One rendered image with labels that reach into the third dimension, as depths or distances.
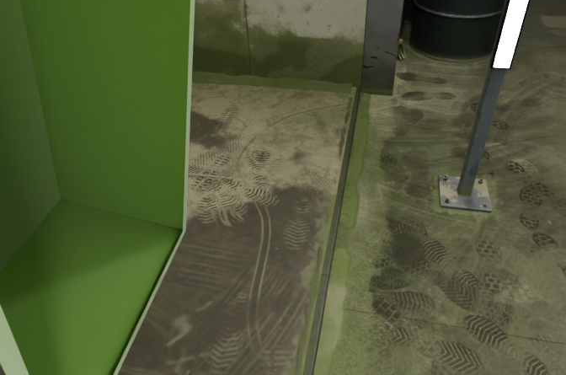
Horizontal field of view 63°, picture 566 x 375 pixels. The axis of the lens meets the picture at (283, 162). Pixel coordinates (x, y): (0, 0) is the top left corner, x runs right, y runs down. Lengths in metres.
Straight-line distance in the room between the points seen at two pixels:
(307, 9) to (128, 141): 1.63
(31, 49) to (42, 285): 0.52
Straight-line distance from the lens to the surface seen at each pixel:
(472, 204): 2.06
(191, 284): 1.68
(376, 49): 2.60
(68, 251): 1.25
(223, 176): 2.07
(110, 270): 1.20
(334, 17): 2.55
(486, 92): 1.81
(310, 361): 1.49
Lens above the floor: 1.35
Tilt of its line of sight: 38 degrees down
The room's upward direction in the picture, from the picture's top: 3 degrees counter-clockwise
